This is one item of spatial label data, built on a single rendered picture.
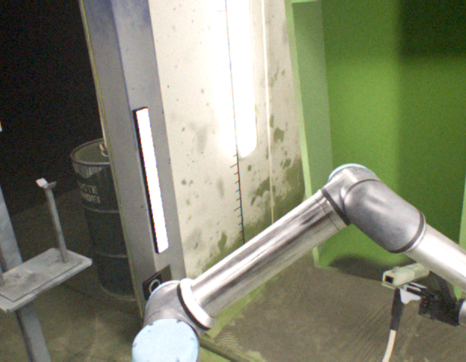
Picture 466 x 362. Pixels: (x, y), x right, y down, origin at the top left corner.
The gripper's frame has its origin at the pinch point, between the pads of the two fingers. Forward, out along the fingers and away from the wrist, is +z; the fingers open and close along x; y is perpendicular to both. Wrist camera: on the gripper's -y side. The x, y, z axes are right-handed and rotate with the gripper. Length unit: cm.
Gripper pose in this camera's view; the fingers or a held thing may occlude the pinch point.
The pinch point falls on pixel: (399, 282)
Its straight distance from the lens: 166.1
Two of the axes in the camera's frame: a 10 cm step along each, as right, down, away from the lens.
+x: 6.6, 0.2, 7.5
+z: -7.4, -1.9, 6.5
